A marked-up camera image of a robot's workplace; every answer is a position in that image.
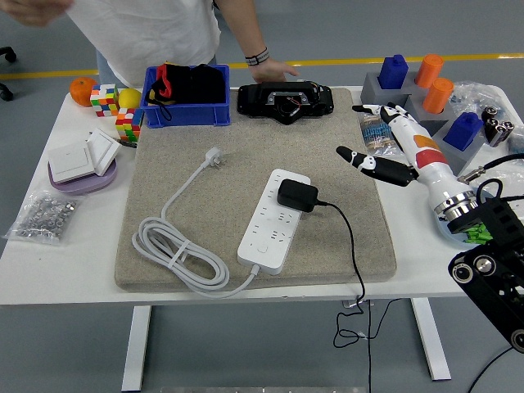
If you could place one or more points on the yellow lemon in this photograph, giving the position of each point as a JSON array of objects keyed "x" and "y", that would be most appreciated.
[{"x": 130, "y": 98}]

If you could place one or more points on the bag of resistors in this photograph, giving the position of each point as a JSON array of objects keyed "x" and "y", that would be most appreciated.
[{"x": 376, "y": 137}]

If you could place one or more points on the blue square peg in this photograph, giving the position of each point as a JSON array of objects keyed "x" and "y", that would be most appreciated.
[
  {"x": 462, "y": 131},
  {"x": 393, "y": 73}
]

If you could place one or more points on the person's left hand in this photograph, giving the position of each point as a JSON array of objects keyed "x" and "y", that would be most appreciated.
[{"x": 272, "y": 71}]

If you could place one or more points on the person's torso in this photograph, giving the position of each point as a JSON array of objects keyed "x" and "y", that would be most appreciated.
[{"x": 155, "y": 32}]

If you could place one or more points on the white power strip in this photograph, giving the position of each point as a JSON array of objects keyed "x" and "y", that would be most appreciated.
[{"x": 262, "y": 233}]

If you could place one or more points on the bag of blue components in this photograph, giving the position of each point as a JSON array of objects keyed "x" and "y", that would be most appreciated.
[{"x": 518, "y": 145}]

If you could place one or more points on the person's left forearm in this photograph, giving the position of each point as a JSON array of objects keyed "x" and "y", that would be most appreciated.
[{"x": 241, "y": 28}]

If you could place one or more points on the clear bag of blue parts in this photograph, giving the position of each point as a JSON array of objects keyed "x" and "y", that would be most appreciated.
[{"x": 471, "y": 98}]

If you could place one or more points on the blue plastic bin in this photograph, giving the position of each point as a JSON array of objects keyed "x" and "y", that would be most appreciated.
[{"x": 188, "y": 114}]

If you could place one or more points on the green cylinders pile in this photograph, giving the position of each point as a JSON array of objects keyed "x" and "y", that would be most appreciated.
[{"x": 475, "y": 236}]

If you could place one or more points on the striped wristband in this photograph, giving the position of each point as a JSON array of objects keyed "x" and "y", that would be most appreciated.
[{"x": 257, "y": 57}]

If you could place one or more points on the black office chair base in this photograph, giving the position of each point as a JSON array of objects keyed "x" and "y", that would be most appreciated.
[{"x": 8, "y": 53}]

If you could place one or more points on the colourful puzzle cube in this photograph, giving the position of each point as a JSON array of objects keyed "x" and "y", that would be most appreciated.
[
  {"x": 127, "y": 125},
  {"x": 104, "y": 102}
]

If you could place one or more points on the black and red cloth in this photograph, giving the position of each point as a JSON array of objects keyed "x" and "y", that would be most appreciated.
[{"x": 196, "y": 86}]

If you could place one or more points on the light blue plate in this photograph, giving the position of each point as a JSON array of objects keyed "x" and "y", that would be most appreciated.
[{"x": 448, "y": 234}]

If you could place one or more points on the black machine part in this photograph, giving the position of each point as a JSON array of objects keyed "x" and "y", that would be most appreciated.
[{"x": 254, "y": 100}]

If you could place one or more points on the silver bracket under table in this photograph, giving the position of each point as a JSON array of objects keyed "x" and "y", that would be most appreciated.
[{"x": 353, "y": 304}]

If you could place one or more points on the white wall switch panel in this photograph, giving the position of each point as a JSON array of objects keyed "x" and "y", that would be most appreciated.
[
  {"x": 69, "y": 161},
  {"x": 102, "y": 149}
]

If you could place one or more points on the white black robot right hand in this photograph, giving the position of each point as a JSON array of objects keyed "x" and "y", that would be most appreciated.
[{"x": 434, "y": 168}]

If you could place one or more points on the person's right forearm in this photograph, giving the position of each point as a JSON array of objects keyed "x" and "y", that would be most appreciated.
[{"x": 32, "y": 10}]

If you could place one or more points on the large black capacitor bundle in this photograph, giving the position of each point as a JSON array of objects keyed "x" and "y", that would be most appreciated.
[{"x": 497, "y": 127}]

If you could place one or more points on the orange fruit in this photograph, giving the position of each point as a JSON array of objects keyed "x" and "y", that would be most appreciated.
[{"x": 79, "y": 92}]

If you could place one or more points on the bag of metal nuts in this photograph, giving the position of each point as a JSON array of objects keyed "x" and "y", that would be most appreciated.
[{"x": 43, "y": 215}]

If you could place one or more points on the orange cylinder peg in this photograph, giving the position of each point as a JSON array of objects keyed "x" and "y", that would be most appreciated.
[
  {"x": 438, "y": 96},
  {"x": 429, "y": 71}
]

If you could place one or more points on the purple tray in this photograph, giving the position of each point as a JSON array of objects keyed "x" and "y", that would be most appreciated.
[{"x": 88, "y": 186}]

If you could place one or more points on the black plug adapter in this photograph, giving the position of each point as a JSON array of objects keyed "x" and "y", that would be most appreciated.
[{"x": 296, "y": 194}]

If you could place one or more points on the white table leg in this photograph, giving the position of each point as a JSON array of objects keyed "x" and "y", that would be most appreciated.
[
  {"x": 430, "y": 340},
  {"x": 137, "y": 348}
]

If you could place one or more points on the grey-brown mat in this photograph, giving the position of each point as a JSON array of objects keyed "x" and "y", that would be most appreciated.
[{"x": 245, "y": 139}]

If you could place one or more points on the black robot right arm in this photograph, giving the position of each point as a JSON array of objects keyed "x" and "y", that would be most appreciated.
[{"x": 495, "y": 217}]

